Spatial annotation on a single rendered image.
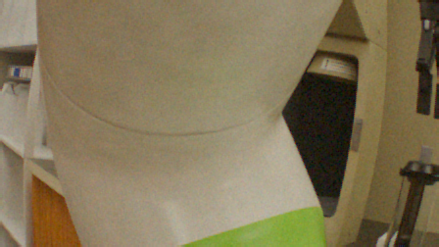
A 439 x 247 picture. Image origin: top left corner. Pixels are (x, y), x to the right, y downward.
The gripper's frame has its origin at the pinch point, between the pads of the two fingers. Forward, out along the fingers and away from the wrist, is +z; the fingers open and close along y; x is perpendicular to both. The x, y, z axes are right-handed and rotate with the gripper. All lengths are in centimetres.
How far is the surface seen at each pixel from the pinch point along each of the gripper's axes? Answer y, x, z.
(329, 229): -14.2, -26.7, 29.4
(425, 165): 3.9, 1.5, 9.4
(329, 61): -17.2, -36.8, -7.0
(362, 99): -14.5, -25.0, 0.2
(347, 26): -10.5, -28.2, -14.9
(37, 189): 13, -118, 44
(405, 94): -58, -30, -5
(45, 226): 13, -112, 56
